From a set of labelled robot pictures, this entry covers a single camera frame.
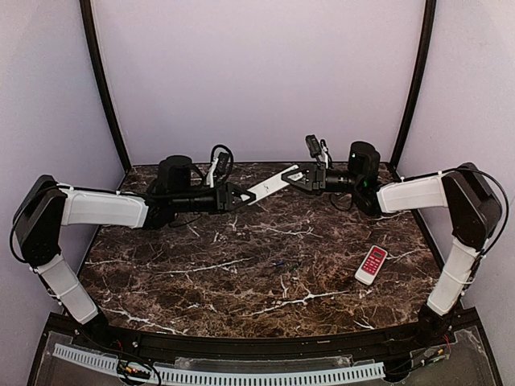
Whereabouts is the white slotted cable duct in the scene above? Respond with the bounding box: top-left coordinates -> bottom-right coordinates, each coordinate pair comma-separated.
52,343 -> 385,385

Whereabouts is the right black frame post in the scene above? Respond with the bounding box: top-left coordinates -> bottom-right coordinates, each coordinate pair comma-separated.
389,0 -> 437,170

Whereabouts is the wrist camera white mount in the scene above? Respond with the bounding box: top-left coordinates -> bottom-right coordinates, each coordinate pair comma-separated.
305,134 -> 332,169
205,150 -> 232,188

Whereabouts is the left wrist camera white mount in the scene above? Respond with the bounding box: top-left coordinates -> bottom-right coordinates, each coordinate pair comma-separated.
205,150 -> 232,188

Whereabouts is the left black frame post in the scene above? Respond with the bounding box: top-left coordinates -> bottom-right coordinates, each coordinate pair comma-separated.
79,0 -> 132,174

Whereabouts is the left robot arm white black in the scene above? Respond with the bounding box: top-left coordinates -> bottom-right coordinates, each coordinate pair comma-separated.
9,152 -> 256,333

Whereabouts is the white air conditioner remote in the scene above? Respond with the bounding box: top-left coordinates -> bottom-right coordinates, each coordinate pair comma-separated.
248,164 -> 302,205

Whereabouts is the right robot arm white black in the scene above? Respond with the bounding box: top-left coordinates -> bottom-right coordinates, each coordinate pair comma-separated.
281,135 -> 509,344

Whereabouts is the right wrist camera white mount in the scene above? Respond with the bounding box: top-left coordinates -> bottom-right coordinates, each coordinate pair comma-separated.
305,134 -> 332,169

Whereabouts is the red white remote control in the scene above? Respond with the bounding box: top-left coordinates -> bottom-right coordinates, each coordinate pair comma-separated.
354,245 -> 388,285

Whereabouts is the black frame post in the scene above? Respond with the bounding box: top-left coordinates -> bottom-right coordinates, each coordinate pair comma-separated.
389,0 -> 437,170
79,0 -> 132,174

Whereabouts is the black front rail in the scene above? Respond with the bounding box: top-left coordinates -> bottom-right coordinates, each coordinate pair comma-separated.
109,325 -> 420,360

